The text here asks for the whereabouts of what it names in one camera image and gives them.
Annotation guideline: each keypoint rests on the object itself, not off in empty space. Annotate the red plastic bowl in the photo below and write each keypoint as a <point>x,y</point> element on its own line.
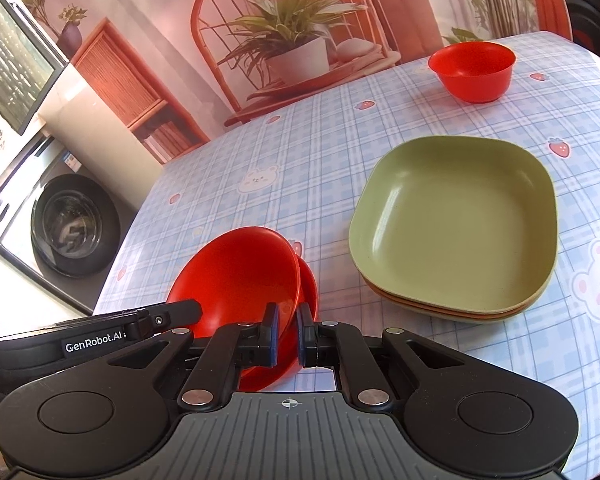
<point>230,280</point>
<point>310,290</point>
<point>472,71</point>

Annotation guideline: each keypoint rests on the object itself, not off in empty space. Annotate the window with patterned glass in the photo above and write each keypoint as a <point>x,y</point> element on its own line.
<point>15,60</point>

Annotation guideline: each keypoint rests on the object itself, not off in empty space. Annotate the grey washing machine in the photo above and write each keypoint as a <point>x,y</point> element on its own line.
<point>75,225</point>

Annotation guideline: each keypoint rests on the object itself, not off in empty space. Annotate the printed room backdrop cloth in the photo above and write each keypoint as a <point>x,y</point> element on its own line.
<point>180,35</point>

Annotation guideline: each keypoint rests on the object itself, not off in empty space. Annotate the orange square plate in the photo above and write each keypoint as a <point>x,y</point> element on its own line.
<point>480,314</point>

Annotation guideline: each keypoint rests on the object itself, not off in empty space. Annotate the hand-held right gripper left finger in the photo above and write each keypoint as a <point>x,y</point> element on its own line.
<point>267,335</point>

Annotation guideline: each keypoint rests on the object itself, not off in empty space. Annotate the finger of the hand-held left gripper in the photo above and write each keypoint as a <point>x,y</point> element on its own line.
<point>177,312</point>

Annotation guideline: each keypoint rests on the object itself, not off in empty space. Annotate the green square plate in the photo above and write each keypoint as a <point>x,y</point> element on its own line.
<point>455,220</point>

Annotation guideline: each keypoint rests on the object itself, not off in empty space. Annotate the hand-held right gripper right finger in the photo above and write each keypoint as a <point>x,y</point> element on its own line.
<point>307,340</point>

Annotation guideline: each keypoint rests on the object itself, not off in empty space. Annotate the pale yellow-green square plate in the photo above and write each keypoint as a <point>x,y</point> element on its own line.
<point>480,320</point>

